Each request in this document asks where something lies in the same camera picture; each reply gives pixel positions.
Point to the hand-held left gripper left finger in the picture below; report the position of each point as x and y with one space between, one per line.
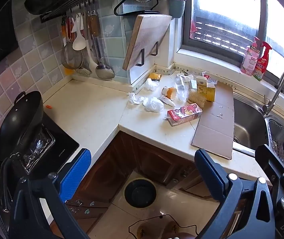
75 173

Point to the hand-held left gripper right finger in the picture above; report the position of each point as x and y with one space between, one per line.
209 175

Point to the round yellow-rimmed trash bin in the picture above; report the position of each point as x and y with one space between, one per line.
140 194

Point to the yellow carton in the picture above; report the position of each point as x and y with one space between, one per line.
209 92

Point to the clear plastic bottle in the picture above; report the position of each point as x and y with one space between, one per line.
181 89

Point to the orange and white paper cup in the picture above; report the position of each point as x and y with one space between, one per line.
169 92

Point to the white box with blue dots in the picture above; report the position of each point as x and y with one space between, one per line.
193 84

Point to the black induction cooktop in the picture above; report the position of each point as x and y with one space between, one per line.
62 142

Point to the clear glossy cover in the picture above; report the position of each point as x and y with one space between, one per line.
38 149

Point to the stainless steel sink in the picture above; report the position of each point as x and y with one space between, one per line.
246 119

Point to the brown cardboard sheet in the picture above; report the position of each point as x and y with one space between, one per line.
216 129

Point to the steel kitchen faucet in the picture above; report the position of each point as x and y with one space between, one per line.
279 87

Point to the yellow knitted slipper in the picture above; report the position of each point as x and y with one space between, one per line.
145 231
171 230

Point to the pink drink carton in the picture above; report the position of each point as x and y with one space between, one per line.
184 113

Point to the beige fibrous pad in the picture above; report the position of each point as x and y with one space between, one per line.
196 99

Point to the red spray bottle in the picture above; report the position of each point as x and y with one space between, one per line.
262 66

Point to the pink spray bottle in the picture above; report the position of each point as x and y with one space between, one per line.
249 62

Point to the steel slotted turner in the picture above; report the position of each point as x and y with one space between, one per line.
84 71

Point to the steel ladle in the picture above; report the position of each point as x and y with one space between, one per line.
105 72

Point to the yellow snack wrapper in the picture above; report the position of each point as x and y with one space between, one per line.
154 76

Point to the metal mesh strainer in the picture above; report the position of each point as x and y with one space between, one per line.
72 57

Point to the white rice paddle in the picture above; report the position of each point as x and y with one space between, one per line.
79 43

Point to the black cutting board hook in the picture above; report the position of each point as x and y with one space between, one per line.
156 48
142 58

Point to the dark framed window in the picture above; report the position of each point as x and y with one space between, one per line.
186 29

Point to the wooden cutting board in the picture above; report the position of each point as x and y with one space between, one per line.
147 39

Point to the red cloth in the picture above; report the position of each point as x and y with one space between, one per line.
193 26

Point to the grey utensil holder cup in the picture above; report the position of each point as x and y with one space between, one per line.
176 8

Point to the black wall rack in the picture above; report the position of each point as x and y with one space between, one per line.
57 13

